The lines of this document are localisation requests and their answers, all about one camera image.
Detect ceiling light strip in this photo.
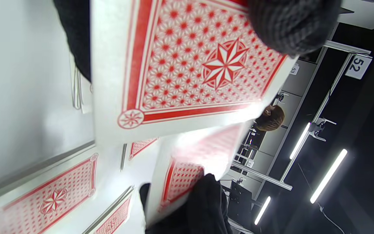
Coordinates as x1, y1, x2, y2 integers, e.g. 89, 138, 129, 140
289, 123, 311, 160
310, 149, 348, 204
255, 196, 271, 225

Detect person's left hand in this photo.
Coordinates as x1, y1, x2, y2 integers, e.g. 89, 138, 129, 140
53, 0, 342, 83

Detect person's right hand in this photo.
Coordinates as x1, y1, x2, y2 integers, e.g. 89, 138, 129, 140
139, 173, 233, 234

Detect aluminium frame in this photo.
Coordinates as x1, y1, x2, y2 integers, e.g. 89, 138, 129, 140
231, 41, 372, 191

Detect black computer monitor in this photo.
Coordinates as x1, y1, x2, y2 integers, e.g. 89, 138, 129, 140
228, 180, 254, 225

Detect deck of red playing cards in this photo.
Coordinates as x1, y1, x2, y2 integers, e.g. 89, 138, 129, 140
91, 0, 299, 147

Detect red-backed playing card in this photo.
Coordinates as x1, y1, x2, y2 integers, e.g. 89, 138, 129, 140
145, 122, 254, 225

